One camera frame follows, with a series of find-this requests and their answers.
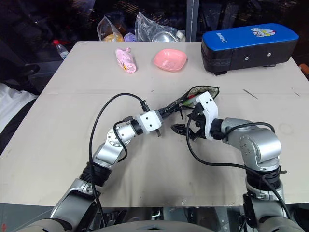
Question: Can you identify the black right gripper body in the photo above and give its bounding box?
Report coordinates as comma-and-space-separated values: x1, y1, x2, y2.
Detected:
187, 112, 208, 142

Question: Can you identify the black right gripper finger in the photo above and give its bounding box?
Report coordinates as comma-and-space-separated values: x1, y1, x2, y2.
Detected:
186, 107, 203, 117
170, 123, 194, 135

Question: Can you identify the black grid pencil pouch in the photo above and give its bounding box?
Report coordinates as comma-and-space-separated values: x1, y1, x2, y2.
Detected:
165, 85, 220, 120

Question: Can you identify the pink plastic bowl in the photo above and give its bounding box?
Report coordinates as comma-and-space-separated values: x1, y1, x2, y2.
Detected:
153, 48, 188, 73

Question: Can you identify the pink folded umbrella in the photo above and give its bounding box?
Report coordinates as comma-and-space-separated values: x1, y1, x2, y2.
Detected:
114, 47, 138, 75

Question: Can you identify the round metal bowl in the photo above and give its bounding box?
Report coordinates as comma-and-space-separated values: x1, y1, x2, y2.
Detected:
152, 31, 177, 43

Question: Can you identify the blue and black cartoon box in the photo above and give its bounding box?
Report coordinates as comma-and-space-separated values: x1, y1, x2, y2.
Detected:
200, 23, 300, 76

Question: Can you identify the crumpled clear plastic bag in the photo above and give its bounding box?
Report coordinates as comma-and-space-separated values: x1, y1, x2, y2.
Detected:
134, 12, 186, 43

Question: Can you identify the yellow round item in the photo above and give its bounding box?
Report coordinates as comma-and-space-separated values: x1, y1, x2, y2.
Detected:
102, 34, 124, 42

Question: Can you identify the grey rounded robot torso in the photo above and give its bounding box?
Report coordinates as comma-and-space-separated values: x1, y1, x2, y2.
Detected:
14, 217, 309, 232

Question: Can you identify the clear plastic zip bag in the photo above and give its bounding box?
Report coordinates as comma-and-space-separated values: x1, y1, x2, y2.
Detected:
97, 15, 125, 42

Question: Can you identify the water bottle with red cap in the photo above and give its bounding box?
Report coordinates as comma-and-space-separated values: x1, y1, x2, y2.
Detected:
52, 39, 70, 61

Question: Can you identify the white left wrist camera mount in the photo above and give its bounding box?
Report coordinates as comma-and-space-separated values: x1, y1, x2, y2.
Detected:
136, 109, 164, 135

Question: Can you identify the grey metal post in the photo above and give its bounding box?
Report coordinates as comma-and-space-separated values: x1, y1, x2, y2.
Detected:
185, 0, 202, 43

